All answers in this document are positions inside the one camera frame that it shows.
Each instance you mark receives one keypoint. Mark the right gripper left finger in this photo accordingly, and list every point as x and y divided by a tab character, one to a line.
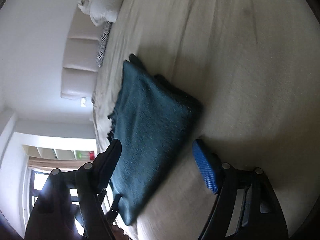
90	179

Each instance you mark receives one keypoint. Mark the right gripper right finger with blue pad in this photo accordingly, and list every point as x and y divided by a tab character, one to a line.
219	181

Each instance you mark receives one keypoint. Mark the dark green knitted sweater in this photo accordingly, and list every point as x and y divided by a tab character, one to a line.
153	120

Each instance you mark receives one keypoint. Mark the left hand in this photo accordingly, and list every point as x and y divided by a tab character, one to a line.
119	233

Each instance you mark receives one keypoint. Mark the red box on shelf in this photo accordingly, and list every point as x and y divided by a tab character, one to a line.
91	155

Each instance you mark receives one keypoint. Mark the green item on shelf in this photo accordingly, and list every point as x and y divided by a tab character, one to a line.
79	155

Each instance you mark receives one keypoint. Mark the cream padded headboard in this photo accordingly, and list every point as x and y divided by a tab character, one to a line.
79	67

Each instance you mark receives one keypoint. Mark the beige bed cover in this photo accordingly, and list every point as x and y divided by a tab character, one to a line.
254	65

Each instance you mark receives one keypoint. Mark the zebra print pillow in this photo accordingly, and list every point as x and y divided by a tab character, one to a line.
103	43

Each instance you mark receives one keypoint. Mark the window with dark frame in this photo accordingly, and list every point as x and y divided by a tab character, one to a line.
52	216

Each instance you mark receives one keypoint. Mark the white wall shelf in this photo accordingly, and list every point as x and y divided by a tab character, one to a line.
50	153

